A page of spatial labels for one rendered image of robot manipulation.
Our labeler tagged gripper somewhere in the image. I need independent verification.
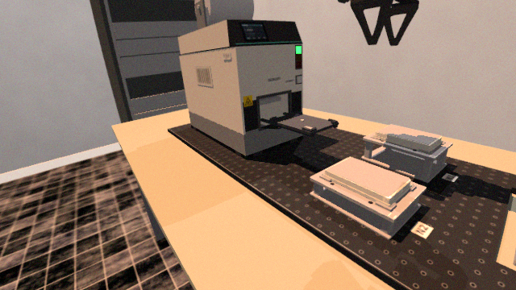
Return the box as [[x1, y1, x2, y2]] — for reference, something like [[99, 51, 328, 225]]
[[350, 0, 419, 46]]

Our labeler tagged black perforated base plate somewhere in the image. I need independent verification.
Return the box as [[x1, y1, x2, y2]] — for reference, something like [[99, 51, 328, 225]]
[[168, 123, 516, 290]]

